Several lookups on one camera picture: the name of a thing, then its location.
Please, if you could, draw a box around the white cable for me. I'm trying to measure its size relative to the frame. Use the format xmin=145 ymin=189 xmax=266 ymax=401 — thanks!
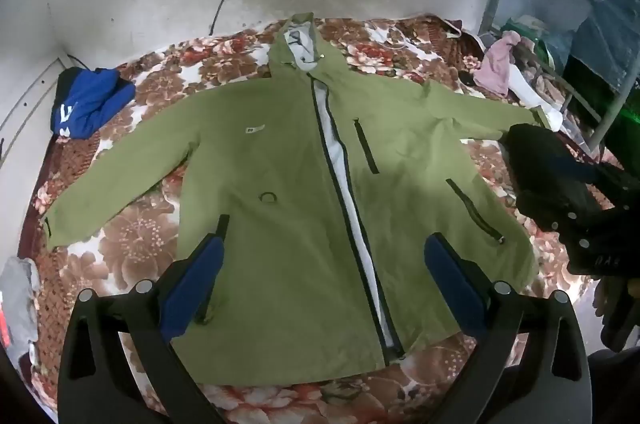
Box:
xmin=382 ymin=26 xmax=418 ymax=52

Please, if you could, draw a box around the grey cloth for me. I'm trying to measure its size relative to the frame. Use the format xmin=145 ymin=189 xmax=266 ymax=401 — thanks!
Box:
xmin=0 ymin=256 xmax=41 ymax=355

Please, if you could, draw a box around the white garment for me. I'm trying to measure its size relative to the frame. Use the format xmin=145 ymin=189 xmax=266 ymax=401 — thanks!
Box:
xmin=505 ymin=64 xmax=565 ymax=132

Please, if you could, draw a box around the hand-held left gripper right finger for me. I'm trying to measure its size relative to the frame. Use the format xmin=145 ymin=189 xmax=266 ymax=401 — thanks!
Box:
xmin=424 ymin=232 xmax=587 ymax=424

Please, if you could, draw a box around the floral blanket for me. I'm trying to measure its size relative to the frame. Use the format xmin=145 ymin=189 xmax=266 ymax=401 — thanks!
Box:
xmin=17 ymin=16 xmax=621 ymax=424

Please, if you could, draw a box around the pink garment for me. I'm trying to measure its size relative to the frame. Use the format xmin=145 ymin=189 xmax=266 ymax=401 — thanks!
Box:
xmin=472 ymin=31 xmax=523 ymax=97

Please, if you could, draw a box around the blue clothing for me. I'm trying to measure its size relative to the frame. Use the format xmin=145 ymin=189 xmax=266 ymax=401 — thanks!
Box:
xmin=50 ymin=66 xmax=137 ymax=141

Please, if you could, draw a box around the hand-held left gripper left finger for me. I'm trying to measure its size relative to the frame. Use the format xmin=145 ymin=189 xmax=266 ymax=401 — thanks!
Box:
xmin=59 ymin=215 xmax=230 ymax=424

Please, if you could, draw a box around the green hooded jacket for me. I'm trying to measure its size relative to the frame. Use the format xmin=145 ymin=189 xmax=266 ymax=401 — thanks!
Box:
xmin=42 ymin=12 xmax=548 ymax=387

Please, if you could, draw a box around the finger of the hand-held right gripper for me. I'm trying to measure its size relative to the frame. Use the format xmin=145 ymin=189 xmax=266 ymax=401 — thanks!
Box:
xmin=501 ymin=123 xmax=603 ymax=187
xmin=514 ymin=184 xmax=603 ymax=237

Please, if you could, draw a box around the person's right hand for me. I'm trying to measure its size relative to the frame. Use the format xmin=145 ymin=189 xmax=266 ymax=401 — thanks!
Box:
xmin=594 ymin=275 xmax=640 ymax=352

